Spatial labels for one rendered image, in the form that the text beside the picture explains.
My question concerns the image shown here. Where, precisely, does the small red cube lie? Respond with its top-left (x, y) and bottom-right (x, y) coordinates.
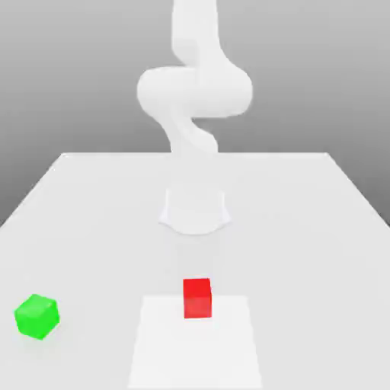
top-left (182, 277), bottom-right (213, 320)

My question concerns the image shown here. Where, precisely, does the small green cube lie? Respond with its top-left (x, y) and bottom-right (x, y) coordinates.
top-left (14, 293), bottom-right (61, 341)

